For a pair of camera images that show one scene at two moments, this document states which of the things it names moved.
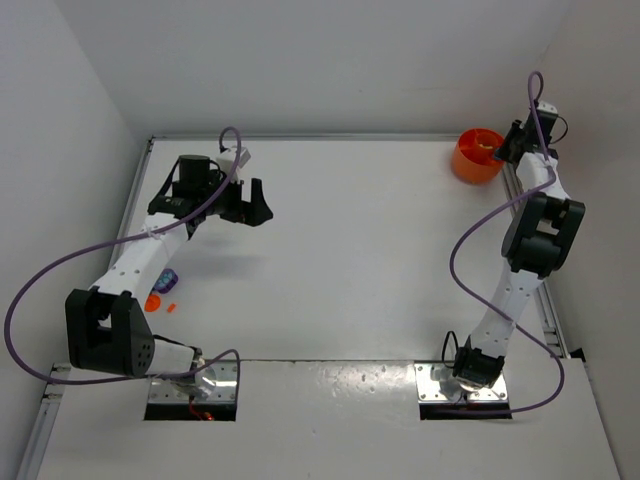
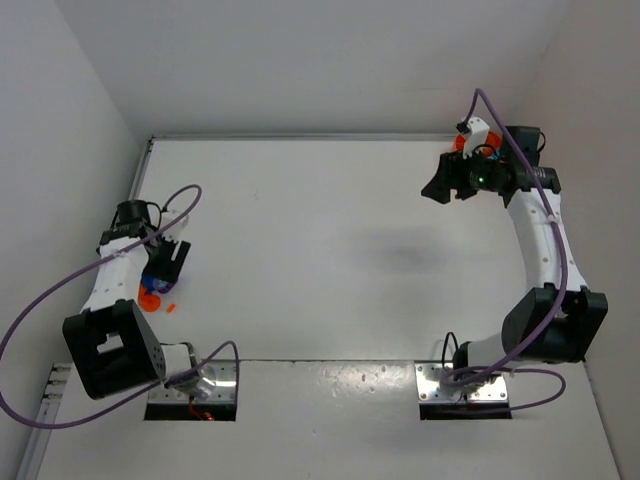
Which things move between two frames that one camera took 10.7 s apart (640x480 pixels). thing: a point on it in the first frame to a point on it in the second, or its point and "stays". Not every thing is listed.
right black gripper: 511,145 to 455,173
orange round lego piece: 152,303 stays
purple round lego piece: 167,280 stays
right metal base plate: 436,382 stays
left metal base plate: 216,382 stays
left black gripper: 242,204 to 167,261
